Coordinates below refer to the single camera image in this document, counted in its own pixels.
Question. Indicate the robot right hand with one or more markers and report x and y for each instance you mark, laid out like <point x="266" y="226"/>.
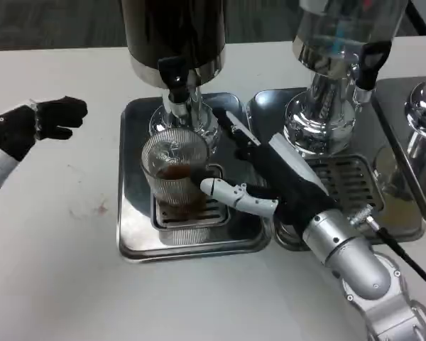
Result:
<point x="298" y="199"/>

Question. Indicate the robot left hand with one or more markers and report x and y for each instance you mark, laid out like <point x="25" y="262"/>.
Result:
<point x="46" y="119"/>

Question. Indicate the clear ribbed glass cup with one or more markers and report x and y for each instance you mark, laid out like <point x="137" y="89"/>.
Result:
<point x="170" y="170"/>

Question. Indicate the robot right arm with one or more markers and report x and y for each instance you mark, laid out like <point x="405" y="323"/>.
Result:
<point x="362" y="263"/>

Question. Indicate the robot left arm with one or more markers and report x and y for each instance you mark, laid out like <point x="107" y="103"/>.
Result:
<point x="0" y="174"/>

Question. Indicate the slotted steel drip grid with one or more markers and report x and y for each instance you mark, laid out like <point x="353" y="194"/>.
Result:
<point x="214" y="217"/>
<point x="351" y="177"/>

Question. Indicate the steel drip tray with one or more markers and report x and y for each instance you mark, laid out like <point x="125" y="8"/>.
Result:
<point x="270" y="113"/>
<point x="392" y="117"/>
<point x="135" y="213"/>

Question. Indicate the black tap lever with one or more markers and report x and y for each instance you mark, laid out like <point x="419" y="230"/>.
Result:
<point x="173" y="72"/>
<point x="372" y="62"/>

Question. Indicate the dark tank drink dispenser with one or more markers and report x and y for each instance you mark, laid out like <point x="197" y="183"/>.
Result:
<point x="174" y="28"/>

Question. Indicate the clear tank drink dispenser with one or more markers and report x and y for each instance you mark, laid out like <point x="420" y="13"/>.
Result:
<point x="341" y="25"/>

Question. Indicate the black metal rod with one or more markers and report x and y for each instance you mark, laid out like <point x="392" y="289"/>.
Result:
<point x="419" y="17"/>

